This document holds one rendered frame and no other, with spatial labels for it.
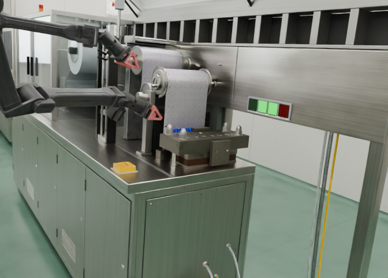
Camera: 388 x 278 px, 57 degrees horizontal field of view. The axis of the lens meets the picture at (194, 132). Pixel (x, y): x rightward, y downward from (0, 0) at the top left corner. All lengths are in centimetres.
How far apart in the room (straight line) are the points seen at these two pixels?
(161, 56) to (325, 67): 85
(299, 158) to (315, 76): 308
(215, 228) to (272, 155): 315
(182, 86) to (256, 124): 329
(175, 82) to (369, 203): 95
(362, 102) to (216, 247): 90
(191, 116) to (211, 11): 56
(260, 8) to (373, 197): 91
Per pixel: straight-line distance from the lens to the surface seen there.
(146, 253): 152
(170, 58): 193
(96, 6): 748
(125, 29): 233
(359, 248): 164
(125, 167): 147
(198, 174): 151
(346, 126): 138
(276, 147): 470
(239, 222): 179
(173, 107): 168
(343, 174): 418
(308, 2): 153
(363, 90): 135
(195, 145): 154
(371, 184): 155
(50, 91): 125
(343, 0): 144
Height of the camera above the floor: 136
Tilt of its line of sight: 11 degrees down
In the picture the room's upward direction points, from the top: 5 degrees clockwise
